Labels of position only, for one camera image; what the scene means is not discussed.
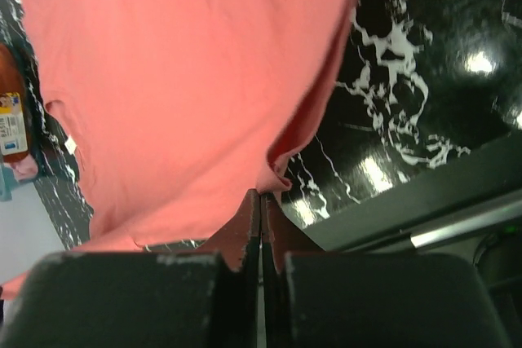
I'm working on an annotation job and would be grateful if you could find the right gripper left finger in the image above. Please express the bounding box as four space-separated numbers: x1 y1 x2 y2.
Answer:
1 190 260 347

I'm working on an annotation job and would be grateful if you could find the teal plastic laundry basket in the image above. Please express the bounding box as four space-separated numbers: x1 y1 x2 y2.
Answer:
1 43 39 202

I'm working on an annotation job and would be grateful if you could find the orange shirt in basket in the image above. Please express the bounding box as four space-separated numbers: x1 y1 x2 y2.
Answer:
1 43 29 164

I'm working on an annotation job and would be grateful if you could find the aluminium frame rail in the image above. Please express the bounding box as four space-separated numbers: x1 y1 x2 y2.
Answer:
344 190 521 253

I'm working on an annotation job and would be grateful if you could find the light pink shirt in basket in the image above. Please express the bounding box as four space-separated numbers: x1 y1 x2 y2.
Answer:
10 155 39 182

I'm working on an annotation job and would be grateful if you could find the dusty red t-shirt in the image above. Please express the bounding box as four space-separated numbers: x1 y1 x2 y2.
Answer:
0 0 371 300

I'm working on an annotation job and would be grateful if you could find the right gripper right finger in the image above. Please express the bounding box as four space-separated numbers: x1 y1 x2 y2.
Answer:
260 195 510 347

